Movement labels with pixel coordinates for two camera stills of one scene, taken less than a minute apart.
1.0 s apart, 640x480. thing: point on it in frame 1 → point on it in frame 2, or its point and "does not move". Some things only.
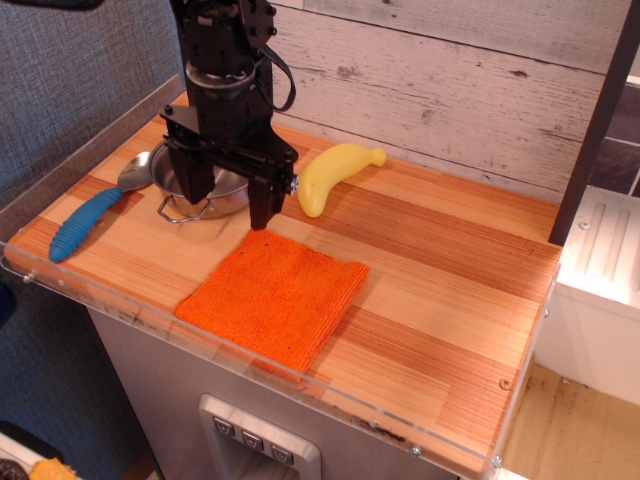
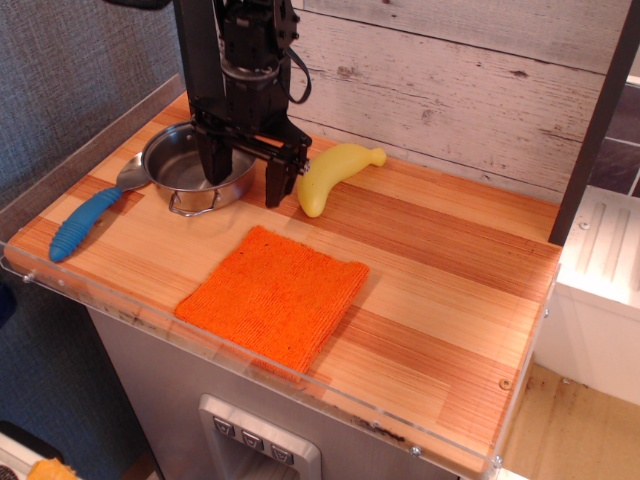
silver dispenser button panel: (245, 445) does not move
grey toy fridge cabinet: (206, 418) does not move
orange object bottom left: (51, 469) does not move
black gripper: (233, 117) → (253, 114)
